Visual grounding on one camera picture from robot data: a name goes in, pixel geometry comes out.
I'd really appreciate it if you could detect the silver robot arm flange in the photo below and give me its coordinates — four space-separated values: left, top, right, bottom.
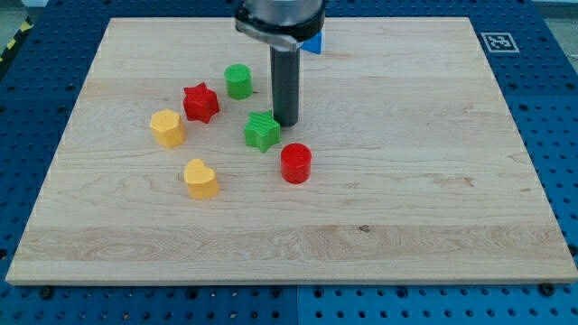
234 0 326 52

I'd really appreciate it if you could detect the blue triangle block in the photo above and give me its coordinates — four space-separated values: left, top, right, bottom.
301 32 323 55

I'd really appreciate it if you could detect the red cylinder block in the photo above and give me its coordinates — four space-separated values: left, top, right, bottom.
280 143 312 184

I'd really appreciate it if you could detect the green star block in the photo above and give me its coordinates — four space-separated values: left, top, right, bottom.
244 111 281 153

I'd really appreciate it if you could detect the yellow heart block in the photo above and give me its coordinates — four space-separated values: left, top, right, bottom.
183 159 219 200

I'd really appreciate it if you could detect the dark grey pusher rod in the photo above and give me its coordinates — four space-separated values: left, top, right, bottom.
270 47 300 126

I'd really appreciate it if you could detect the green cylinder block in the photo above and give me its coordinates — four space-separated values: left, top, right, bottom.
224 63 253 100

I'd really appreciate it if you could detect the red star block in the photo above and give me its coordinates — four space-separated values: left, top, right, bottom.
182 82 219 124

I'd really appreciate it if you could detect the light wooden board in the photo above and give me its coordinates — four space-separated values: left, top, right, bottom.
6 17 577 285

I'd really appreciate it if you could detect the yellow hexagon block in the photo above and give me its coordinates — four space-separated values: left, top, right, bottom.
150 109 186 148

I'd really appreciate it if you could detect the white fiducial marker tag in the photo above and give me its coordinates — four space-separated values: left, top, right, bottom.
480 32 519 53

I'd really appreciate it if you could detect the black yellow hazard tape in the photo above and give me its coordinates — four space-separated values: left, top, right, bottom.
1 16 34 69

